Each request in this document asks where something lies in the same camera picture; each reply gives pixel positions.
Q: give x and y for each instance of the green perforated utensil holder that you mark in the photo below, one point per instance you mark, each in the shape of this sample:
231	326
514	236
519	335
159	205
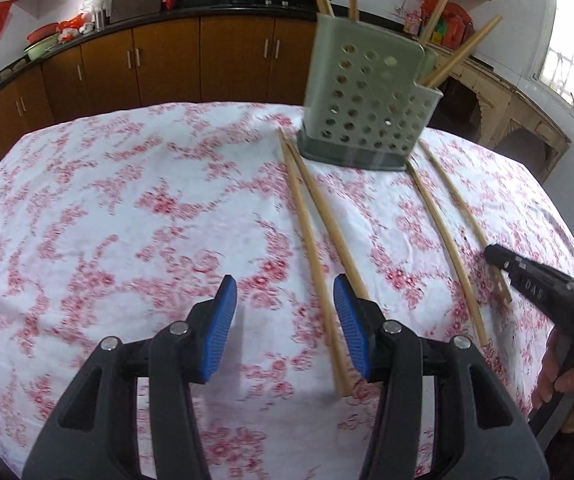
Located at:
367	100

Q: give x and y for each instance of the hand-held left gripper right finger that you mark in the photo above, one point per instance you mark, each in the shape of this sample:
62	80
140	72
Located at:
352	330

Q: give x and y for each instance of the white plastic bag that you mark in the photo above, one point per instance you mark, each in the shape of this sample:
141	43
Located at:
98	2

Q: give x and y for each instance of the pink floral tablecloth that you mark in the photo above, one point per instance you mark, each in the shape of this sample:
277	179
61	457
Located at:
117	210

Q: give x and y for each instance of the green basin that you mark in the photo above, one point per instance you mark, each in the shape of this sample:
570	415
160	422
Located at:
42	50

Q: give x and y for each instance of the gas stove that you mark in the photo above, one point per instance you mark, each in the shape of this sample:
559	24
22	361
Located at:
267	3

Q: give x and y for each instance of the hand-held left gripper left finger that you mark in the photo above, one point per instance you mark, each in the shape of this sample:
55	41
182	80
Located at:
217	330

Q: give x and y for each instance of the wooden base cabinets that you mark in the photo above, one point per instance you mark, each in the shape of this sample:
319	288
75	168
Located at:
167	60

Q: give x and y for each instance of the cream side table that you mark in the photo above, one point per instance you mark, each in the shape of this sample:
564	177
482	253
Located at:
507	105

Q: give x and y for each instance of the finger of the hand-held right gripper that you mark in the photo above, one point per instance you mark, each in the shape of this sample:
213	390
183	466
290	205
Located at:
542	290

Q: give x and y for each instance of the red basin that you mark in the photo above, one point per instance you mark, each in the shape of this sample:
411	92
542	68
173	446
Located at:
42	34

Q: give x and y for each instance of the crumpled red bag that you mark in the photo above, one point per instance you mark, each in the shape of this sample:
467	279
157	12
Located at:
72	24

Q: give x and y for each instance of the dark cutting board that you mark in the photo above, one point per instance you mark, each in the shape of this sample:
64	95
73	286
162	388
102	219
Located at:
137	0

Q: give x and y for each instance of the black kitchen countertop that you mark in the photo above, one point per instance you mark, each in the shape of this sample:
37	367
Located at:
207	6

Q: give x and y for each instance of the steel cup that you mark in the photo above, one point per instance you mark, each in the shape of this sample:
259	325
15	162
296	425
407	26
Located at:
101	19

